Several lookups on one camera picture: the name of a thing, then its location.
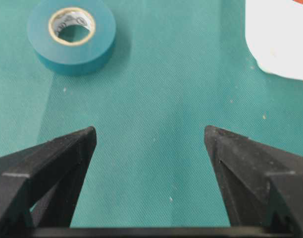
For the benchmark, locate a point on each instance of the white plastic tray case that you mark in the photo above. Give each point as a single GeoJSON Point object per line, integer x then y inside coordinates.
{"type": "Point", "coordinates": [274, 36]}

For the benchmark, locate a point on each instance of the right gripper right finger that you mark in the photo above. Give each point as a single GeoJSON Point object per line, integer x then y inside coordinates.
{"type": "Point", "coordinates": [260, 185]}

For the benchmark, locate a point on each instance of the green table cloth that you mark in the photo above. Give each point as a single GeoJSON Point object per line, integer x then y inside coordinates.
{"type": "Point", "coordinates": [177, 66]}

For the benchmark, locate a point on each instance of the green tape roll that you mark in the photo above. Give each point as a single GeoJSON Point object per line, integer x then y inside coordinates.
{"type": "Point", "coordinates": [87, 55]}

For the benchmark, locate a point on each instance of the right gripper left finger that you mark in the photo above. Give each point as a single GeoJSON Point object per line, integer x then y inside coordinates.
{"type": "Point", "coordinates": [40, 185]}

